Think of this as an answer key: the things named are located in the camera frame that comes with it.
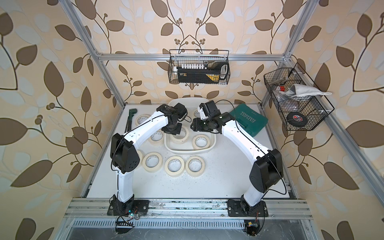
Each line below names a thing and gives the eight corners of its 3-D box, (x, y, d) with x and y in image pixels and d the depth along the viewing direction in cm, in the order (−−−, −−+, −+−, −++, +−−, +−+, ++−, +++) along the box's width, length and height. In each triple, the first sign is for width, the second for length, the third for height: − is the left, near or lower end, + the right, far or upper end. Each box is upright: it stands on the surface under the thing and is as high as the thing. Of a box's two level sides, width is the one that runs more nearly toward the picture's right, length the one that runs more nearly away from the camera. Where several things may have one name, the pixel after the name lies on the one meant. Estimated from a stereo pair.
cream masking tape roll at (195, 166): (185, 176, 87) (184, 174, 84) (186, 158, 94) (185, 155, 91) (205, 176, 86) (205, 174, 84) (204, 158, 94) (204, 155, 91)
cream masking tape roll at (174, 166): (164, 177, 86) (163, 175, 84) (167, 158, 94) (166, 155, 91) (183, 177, 86) (183, 175, 84) (184, 158, 94) (184, 155, 91)
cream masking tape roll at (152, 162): (141, 172, 88) (140, 170, 85) (146, 154, 95) (144, 152, 93) (161, 172, 88) (159, 170, 85) (163, 154, 95) (163, 152, 93)
